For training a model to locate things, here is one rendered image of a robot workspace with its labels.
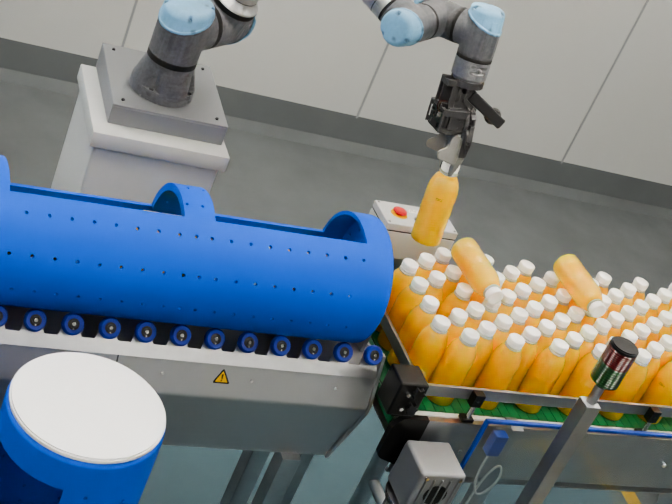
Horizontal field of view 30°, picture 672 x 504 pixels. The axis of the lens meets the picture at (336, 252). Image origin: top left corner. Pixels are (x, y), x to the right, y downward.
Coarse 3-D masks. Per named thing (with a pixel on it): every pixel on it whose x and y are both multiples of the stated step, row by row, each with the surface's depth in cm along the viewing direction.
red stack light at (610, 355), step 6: (606, 348) 260; (612, 348) 258; (606, 354) 260; (612, 354) 258; (618, 354) 257; (606, 360) 259; (612, 360) 258; (618, 360) 258; (624, 360) 258; (630, 360) 258; (612, 366) 259; (618, 366) 258; (624, 366) 258; (630, 366) 260; (624, 372) 260
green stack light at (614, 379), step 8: (600, 360) 261; (600, 368) 261; (608, 368) 259; (592, 376) 263; (600, 376) 261; (608, 376) 260; (616, 376) 260; (624, 376) 261; (600, 384) 261; (608, 384) 261; (616, 384) 261
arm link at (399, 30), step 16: (368, 0) 249; (384, 0) 247; (400, 0) 247; (384, 16) 246; (400, 16) 244; (416, 16) 245; (432, 16) 250; (384, 32) 247; (400, 32) 245; (416, 32) 245; (432, 32) 251
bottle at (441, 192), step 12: (432, 180) 269; (444, 180) 268; (456, 180) 269; (432, 192) 269; (444, 192) 268; (456, 192) 270; (432, 204) 270; (444, 204) 269; (420, 216) 272; (432, 216) 270; (444, 216) 271; (420, 228) 272; (432, 228) 271; (444, 228) 273; (420, 240) 273; (432, 240) 273
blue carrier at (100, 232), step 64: (0, 192) 229; (64, 192) 257; (192, 192) 251; (0, 256) 228; (64, 256) 233; (128, 256) 238; (192, 256) 244; (256, 256) 250; (320, 256) 256; (384, 256) 263; (192, 320) 253; (256, 320) 256; (320, 320) 261
